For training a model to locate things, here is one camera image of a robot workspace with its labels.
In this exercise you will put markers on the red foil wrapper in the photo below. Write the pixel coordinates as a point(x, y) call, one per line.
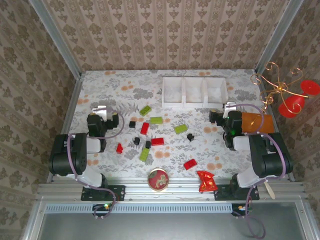
point(207, 181)

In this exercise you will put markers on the right black and white robot arm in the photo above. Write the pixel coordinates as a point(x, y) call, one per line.
point(270, 157)

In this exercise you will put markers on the small red lego brick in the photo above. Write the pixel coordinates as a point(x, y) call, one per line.
point(120, 148)

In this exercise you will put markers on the long aluminium table rail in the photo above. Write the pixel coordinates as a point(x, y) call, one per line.
point(180, 193)

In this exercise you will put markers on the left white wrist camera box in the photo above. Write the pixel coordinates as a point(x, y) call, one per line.
point(100, 111)

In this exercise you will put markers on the brown wooden board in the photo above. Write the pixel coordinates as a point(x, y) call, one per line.
point(252, 122)

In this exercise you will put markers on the wooden spoon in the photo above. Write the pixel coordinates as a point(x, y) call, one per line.
point(269, 191)

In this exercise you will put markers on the black lego brick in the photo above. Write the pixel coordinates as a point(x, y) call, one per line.
point(132, 124)
point(136, 140)
point(148, 144)
point(190, 137)

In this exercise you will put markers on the aluminium frame post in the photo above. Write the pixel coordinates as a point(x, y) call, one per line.
point(56, 37)
point(277, 37)

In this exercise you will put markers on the round tin with floral lid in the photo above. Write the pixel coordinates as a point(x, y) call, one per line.
point(158, 180)

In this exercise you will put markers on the black controller box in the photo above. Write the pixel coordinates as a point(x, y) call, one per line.
point(101, 208)
point(241, 208)

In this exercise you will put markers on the white three-compartment tray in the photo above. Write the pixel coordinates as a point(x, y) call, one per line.
point(172, 103)

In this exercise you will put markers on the green lego brick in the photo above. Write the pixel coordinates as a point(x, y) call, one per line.
point(156, 120)
point(144, 154)
point(180, 129)
point(145, 110)

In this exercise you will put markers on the left black and white robot arm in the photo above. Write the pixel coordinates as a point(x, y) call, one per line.
point(62, 155)

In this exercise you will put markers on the aluminium side rail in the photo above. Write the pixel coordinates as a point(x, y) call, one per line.
point(276, 126)
point(71, 107)

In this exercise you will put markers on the red plastic goblet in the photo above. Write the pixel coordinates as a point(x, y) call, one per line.
point(292, 103)

